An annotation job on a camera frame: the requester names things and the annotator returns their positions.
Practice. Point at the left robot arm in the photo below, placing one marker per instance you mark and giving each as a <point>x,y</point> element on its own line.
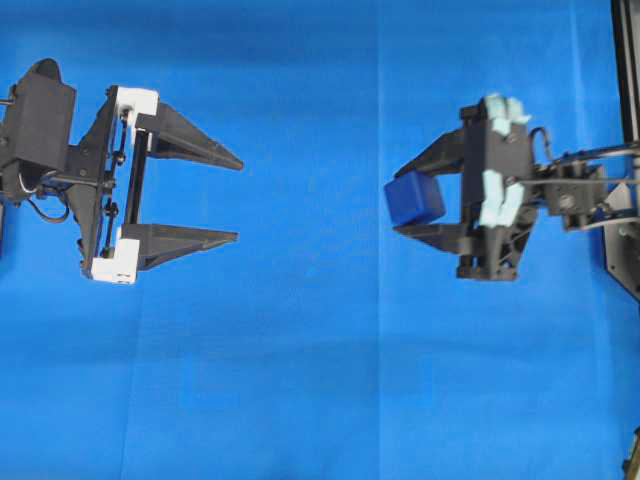
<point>22,182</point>

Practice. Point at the blue table mat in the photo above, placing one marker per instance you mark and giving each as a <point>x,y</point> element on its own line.
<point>321,344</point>

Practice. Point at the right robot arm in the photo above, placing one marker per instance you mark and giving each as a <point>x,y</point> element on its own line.
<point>573,187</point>

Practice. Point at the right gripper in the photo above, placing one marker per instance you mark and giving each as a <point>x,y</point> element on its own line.
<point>494,151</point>

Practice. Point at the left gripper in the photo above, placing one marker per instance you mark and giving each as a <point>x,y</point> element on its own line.
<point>111,253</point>

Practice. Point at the blue block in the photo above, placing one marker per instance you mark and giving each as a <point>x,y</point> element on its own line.
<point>414,197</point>

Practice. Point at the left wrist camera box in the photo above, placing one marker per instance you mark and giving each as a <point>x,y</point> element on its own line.
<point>36,126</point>

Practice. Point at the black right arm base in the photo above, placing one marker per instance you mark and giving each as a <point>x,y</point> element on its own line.
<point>621,240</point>

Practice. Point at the black aluminium frame rail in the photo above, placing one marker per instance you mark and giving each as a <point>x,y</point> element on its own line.
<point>625,21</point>

